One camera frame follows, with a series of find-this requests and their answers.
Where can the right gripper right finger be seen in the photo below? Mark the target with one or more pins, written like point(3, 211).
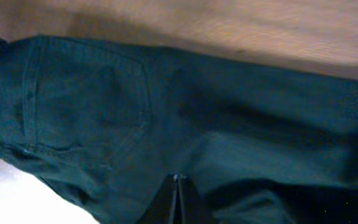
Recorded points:
point(190, 207)

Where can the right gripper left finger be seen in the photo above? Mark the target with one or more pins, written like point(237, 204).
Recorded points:
point(162, 208)

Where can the black trousers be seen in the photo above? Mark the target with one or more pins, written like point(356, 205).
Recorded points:
point(102, 124)

